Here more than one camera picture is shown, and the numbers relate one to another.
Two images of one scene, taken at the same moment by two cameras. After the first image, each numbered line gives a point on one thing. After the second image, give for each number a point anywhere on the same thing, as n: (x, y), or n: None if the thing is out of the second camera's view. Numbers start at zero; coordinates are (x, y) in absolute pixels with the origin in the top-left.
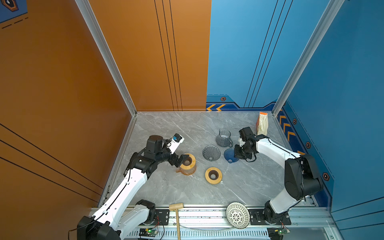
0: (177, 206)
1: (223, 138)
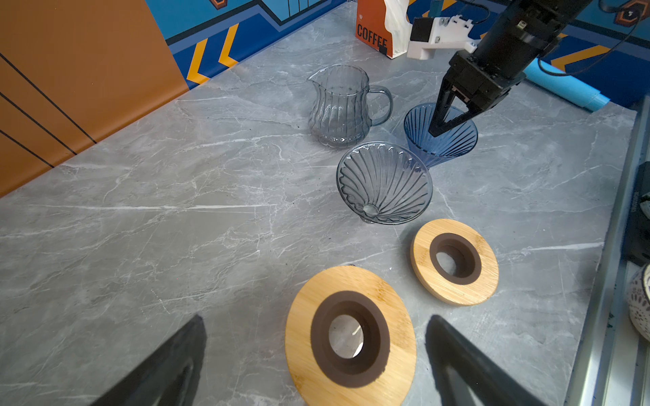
0: None
1: (339, 111)
